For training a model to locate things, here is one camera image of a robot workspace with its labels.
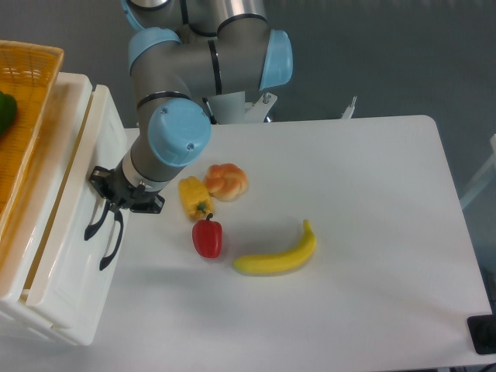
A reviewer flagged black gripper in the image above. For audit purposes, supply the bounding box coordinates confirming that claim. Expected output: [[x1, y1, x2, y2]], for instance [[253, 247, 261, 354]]
[[88, 166, 165, 213]]

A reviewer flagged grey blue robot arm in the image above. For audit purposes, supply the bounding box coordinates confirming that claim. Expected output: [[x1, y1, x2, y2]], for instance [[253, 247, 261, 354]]
[[89, 1, 293, 213]]

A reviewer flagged white drawer cabinet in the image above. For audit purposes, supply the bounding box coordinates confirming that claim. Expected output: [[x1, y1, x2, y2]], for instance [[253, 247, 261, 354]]
[[0, 71, 117, 346]]

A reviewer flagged yellow bell pepper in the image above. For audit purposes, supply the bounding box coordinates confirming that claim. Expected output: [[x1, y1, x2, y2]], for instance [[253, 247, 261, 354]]
[[178, 176, 214, 221]]

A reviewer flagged red bell pepper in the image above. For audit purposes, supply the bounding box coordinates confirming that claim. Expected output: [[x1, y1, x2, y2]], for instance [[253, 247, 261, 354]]
[[192, 213, 223, 259]]

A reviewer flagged braided bread roll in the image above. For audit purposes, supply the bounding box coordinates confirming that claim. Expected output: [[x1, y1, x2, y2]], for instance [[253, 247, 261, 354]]
[[203, 164, 248, 202]]

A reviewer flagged green bell pepper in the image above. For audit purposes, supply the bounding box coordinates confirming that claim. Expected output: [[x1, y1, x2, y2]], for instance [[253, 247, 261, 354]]
[[0, 91, 18, 136]]

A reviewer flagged orange plastic basket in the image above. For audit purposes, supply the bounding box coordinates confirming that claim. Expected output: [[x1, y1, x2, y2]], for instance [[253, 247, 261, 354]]
[[1, 40, 64, 231]]

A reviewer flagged yellow banana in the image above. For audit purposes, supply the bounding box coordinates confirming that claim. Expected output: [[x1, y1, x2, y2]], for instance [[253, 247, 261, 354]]
[[232, 219, 317, 276]]

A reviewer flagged black device at edge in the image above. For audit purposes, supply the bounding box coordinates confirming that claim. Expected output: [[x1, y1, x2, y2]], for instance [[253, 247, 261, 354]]
[[467, 315, 495, 355]]

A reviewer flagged white metal table bracket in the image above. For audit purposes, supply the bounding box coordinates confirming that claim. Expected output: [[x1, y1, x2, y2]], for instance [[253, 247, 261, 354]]
[[244, 92, 278, 123]]

